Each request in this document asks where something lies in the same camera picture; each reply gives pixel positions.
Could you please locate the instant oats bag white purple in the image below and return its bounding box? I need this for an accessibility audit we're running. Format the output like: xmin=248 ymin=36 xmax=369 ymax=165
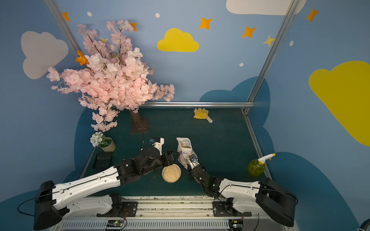
xmin=176 ymin=137 xmax=196 ymax=169

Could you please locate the white woven breakfast bowl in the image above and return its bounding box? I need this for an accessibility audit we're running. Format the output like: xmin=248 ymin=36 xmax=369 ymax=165
xmin=162 ymin=164 xmax=181 ymax=183

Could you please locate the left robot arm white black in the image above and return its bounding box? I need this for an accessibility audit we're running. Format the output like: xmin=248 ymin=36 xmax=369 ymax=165
xmin=33 ymin=147 xmax=179 ymax=231

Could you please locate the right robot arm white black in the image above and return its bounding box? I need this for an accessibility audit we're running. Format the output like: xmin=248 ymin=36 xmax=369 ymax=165
xmin=187 ymin=154 xmax=298 ymax=227

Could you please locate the yellow work glove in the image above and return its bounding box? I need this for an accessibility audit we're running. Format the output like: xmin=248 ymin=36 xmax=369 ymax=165
xmin=193 ymin=108 xmax=213 ymax=123

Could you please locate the yellow green spray bottle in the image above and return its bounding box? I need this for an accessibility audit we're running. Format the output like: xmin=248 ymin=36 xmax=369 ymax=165
xmin=247 ymin=153 xmax=276 ymax=177

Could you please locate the right green circuit board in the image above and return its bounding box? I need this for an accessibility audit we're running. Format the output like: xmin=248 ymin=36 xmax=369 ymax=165
xmin=228 ymin=219 xmax=243 ymax=231

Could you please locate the green circuit board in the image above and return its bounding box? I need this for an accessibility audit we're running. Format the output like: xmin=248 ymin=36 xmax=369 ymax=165
xmin=228 ymin=219 xmax=243 ymax=231
xmin=106 ymin=219 xmax=125 ymax=230

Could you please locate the small potted white flower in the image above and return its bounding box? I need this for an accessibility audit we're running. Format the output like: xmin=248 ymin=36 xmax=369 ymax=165
xmin=90 ymin=132 xmax=116 ymax=152

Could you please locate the left green circuit board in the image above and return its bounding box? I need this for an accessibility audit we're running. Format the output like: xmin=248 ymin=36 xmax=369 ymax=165
xmin=106 ymin=219 xmax=125 ymax=230

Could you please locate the pink cherry blossom tree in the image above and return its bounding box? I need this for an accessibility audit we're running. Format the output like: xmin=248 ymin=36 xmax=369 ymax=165
xmin=46 ymin=20 xmax=175 ymax=132

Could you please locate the orange butterfly decoration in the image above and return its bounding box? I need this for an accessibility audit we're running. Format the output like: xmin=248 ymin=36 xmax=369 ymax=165
xmin=75 ymin=51 xmax=89 ymax=66

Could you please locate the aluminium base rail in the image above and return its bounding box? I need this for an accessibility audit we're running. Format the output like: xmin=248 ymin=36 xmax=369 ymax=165
xmin=49 ymin=195 xmax=298 ymax=231

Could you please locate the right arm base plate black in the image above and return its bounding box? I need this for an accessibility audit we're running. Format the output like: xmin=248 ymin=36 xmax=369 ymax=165
xmin=212 ymin=197 xmax=252 ymax=217

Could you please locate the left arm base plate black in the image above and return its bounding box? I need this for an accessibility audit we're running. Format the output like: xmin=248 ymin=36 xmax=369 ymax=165
xmin=96 ymin=193 xmax=138 ymax=218

